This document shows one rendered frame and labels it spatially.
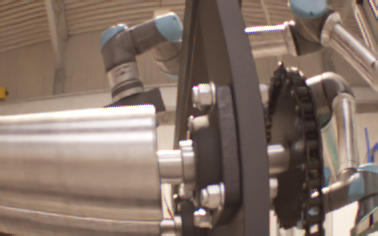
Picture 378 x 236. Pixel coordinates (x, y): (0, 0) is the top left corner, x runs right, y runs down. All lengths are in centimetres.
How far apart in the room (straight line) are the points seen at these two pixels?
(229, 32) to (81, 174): 20
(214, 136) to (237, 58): 7
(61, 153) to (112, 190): 6
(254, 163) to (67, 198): 18
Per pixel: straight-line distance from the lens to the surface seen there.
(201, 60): 94
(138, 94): 114
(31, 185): 47
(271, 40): 122
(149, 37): 115
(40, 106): 1201
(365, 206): 156
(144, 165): 45
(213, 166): 46
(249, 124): 46
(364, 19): 179
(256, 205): 43
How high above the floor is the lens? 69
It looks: 24 degrees up
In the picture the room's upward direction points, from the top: 5 degrees counter-clockwise
